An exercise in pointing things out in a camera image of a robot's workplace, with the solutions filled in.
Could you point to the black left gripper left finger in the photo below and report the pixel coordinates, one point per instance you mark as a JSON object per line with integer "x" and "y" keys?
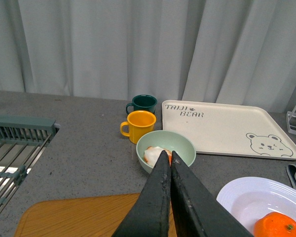
{"x": 149, "y": 216}

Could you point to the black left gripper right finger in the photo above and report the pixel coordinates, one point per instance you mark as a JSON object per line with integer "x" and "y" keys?
{"x": 196, "y": 211}

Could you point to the white ribbed plate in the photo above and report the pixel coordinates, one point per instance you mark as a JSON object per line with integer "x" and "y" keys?
{"x": 249, "y": 199}

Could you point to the orange fruit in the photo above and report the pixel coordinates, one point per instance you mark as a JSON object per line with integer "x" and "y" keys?
{"x": 275, "y": 224}

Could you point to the wooden cutting board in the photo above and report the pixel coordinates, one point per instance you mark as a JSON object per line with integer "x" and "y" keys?
{"x": 76, "y": 217}

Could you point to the orange white food piece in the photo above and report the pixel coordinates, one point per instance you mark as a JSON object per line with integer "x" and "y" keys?
{"x": 151, "y": 155}

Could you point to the light green bowl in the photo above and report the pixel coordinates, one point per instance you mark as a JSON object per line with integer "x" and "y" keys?
{"x": 166, "y": 140}

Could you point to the cream bear serving tray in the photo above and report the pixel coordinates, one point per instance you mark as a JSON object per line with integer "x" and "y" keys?
{"x": 231, "y": 130}

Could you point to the yellow mug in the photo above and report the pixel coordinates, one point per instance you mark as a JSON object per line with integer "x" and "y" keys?
{"x": 137, "y": 125}

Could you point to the dark green mug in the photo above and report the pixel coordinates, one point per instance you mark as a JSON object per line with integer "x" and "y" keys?
{"x": 143, "y": 103}

